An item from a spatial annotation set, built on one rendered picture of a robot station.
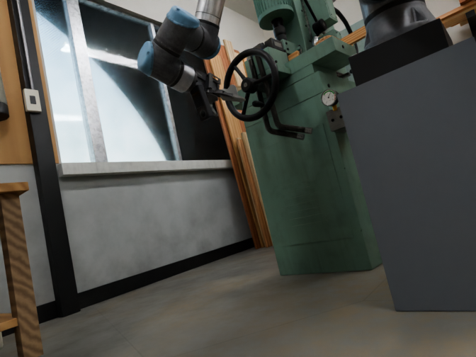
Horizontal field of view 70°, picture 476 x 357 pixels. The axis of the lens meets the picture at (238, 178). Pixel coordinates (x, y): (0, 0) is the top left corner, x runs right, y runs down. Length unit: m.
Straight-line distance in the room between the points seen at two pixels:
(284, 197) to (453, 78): 0.89
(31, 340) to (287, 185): 1.05
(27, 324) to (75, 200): 1.30
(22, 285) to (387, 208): 0.94
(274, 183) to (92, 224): 1.24
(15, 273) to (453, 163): 1.08
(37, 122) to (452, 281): 2.08
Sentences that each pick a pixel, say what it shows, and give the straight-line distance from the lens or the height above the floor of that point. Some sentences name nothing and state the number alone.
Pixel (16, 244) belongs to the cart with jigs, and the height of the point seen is 0.37.
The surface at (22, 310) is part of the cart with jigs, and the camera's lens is 1.09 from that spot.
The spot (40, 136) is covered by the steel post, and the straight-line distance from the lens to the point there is 2.24.
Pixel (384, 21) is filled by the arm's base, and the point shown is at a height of 0.70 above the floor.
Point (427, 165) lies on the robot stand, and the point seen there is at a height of 0.32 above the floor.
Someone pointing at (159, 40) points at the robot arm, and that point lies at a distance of 1.09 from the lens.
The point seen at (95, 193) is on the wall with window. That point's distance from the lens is 2.36.
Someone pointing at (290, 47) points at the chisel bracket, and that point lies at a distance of 1.76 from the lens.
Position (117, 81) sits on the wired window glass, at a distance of 2.86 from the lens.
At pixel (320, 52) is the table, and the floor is 0.86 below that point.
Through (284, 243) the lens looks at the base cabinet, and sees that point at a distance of 1.57.
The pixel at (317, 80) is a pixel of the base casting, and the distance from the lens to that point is 1.45.
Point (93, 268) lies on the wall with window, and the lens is 2.29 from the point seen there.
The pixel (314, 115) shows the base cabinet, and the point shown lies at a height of 0.63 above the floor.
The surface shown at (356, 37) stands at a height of 0.91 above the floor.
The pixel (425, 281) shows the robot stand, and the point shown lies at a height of 0.07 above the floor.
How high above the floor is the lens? 0.30
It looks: 6 degrees up
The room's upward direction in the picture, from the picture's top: 13 degrees counter-clockwise
